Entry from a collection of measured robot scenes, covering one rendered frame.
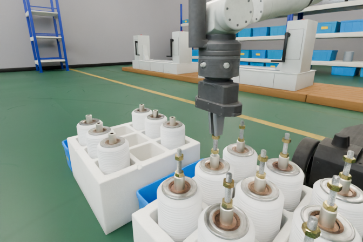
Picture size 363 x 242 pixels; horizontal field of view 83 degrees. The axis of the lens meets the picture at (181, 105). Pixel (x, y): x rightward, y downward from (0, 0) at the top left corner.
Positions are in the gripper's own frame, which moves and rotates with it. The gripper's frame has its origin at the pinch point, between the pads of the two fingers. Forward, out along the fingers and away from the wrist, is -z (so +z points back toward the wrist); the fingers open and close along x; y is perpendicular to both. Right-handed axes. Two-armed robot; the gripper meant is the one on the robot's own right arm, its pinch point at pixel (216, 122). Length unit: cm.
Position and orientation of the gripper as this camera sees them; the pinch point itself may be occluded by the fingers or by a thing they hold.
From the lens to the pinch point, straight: 48.7
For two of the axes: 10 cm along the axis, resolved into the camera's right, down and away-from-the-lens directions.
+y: -8.0, 1.7, -5.7
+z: -0.1, -9.6, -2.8
